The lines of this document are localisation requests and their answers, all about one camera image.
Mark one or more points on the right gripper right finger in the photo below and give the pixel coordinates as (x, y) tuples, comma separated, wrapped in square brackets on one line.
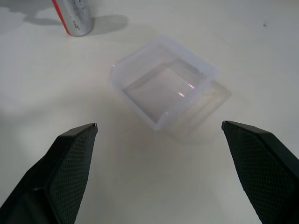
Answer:
[(264, 168)]

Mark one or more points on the clear jar with contents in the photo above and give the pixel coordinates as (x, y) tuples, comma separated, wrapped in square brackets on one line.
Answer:
[(77, 18)]

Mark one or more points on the clear plastic container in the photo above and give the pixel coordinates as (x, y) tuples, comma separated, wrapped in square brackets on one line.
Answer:
[(161, 91)]

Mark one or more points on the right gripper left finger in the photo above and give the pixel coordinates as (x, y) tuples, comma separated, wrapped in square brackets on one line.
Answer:
[(67, 168)]

